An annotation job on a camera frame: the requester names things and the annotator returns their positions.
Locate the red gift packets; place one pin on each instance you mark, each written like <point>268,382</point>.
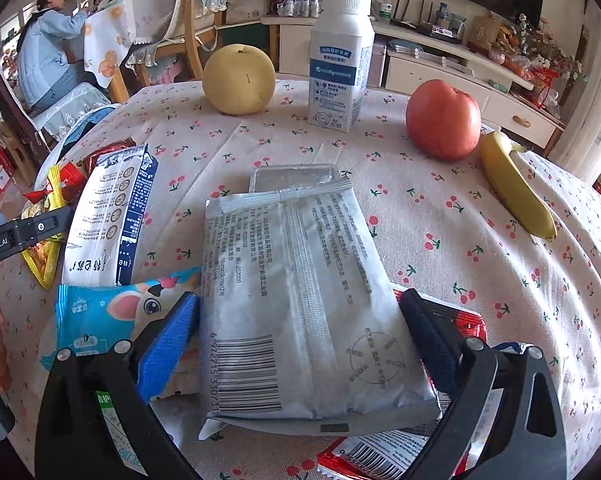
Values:
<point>545,85</point>

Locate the red apple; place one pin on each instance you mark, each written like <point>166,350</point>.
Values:
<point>443,120</point>

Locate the row of small silver bottles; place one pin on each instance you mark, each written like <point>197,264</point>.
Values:
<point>298,6</point>

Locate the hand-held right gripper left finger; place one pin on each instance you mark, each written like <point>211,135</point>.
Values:
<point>173,340</point>

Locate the orange print tablecloth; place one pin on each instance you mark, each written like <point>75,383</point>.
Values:
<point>103,40</point>

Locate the large red barcode packet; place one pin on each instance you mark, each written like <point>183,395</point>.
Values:
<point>380,455</point>

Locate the yellow pear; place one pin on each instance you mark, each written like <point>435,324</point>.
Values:
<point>239,79</point>

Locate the small red candy packet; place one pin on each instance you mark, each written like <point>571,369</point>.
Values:
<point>70,180</point>

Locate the green label water bottle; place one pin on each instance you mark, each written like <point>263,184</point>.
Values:
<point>386,7</point>

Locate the brown and red packet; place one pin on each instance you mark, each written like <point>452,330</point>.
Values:
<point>105,152</point>

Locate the white TV cabinet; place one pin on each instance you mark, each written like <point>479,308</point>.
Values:
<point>430,77</point>

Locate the white milk bottle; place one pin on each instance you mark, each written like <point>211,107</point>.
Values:
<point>338,70</point>

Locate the yellow banana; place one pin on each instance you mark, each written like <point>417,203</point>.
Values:
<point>515,185</point>

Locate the grey barcode snack packet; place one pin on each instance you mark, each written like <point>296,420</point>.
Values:
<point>300,285</point>

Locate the brown gift bag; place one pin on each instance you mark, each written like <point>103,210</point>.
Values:
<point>482,35</point>

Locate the blue and white cloth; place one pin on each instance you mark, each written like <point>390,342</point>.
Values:
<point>88,120</point>

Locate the chair with lace seat cover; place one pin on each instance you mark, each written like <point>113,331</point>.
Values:
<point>65,107</point>

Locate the yellow snack packet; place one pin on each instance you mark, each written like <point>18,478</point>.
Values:
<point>43,265</point>

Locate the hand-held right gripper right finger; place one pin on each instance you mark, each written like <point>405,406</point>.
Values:
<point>430,345</point>

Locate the white green-label packet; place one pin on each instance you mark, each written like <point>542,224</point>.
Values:
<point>123,440</point>

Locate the white blue snack packet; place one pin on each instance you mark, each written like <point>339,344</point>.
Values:
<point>100,220</point>

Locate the dried flower arrangement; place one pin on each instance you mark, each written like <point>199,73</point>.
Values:
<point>550,50</point>

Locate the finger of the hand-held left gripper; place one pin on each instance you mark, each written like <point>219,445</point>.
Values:
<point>45,226</point>

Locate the blue cartoon snack packet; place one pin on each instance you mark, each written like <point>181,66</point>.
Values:
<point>115,310</point>

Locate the white lace chair cover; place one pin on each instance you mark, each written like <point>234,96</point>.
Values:
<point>150,5</point>

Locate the wooden chair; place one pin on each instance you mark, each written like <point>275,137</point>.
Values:
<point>195,55</point>

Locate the cherry print tablecloth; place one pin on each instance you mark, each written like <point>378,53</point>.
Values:
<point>430,260</point>

